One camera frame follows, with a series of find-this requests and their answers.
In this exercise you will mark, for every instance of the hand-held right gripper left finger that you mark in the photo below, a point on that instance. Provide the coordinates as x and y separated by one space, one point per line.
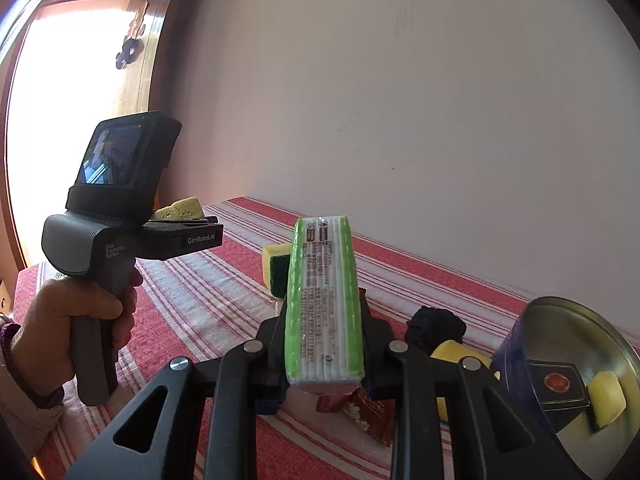
273 341

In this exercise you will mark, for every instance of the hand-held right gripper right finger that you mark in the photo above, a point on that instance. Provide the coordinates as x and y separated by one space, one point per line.
374 342

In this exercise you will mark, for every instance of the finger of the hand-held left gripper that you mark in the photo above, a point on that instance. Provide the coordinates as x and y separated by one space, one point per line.
185 223

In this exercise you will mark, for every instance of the small yellow sponge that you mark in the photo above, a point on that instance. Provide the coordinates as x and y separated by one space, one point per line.
181 209

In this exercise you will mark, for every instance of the green white tissue packet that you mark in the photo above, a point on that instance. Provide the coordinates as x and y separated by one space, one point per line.
325 305

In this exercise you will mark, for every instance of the red brown snack packet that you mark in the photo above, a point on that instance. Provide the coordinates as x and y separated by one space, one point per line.
370 417

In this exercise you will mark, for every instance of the blue round tin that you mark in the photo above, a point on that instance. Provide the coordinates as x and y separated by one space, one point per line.
520 360

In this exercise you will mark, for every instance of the person's left forearm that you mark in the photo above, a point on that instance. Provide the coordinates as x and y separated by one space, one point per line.
25 410

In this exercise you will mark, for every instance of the person's left hand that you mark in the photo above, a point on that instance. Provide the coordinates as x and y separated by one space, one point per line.
45 320

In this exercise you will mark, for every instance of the black cloth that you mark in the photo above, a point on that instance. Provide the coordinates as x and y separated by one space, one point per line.
436 326

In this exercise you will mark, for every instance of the red striped tablecloth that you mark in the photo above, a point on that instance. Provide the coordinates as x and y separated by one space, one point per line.
210 290

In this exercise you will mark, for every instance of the yellow green scouring sponge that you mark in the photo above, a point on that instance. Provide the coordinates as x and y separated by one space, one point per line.
276 267

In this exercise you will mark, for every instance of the large yellow sponge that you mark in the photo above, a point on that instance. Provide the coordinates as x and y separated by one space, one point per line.
450 351

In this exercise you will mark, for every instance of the bright window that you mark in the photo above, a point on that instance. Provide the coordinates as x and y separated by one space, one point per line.
65 85

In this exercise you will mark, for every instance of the dark box with red seal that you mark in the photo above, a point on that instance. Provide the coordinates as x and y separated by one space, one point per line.
555 385

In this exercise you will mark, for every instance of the wooden door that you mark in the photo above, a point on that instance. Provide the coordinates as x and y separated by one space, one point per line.
165 20

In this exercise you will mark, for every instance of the yellow sponge piece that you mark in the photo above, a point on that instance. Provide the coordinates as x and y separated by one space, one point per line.
607 399

